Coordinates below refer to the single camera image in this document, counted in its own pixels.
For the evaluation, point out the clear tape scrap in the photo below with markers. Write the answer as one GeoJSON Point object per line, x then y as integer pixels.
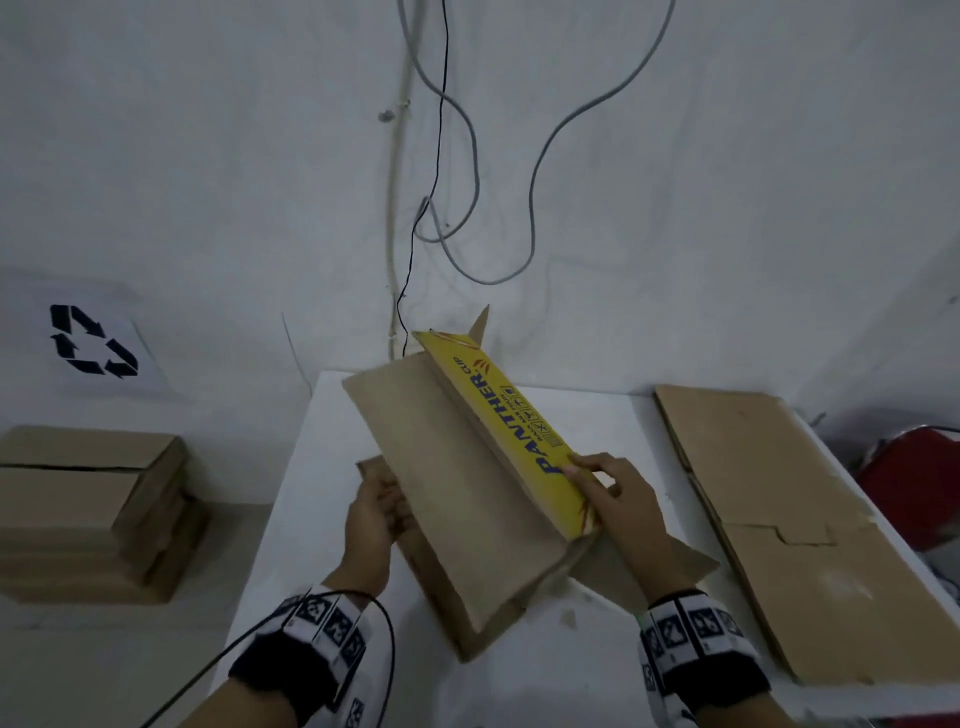
{"type": "Point", "coordinates": [568, 619]}

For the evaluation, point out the red chair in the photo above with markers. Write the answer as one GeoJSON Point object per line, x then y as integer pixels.
{"type": "Point", "coordinates": [915, 487]}

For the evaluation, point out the white recycling symbol sign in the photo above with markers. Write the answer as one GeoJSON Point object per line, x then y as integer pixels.
{"type": "Point", "coordinates": [30, 360]}

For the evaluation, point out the stack of boxes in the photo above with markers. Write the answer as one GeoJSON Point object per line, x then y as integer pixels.
{"type": "Point", "coordinates": [67, 495]}

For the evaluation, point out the small low cardboard box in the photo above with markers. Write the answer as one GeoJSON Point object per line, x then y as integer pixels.
{"type": "Point", "coordinates": [750, 450]}
{"type": "Point", "coordinates": [712, 517]}

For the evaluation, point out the person's right hand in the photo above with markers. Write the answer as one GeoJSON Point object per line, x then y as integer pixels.
{"type": "Point", "coordinates": [634, 517]}

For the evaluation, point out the person's left forearm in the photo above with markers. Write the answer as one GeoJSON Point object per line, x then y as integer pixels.
{"type": "Point", "coordinates": [232, 709]}

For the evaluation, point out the white table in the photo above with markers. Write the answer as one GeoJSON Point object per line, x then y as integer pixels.
{"type": "Point", "coordinates": [315, 465]}

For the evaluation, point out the person's left hand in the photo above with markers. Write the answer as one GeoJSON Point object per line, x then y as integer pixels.
{"type": "Point", "coordinates": [371, 525]}

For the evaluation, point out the person's right forearm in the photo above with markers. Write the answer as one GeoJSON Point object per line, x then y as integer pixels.
{"type": "Point", "coordinates": [742, 714]}

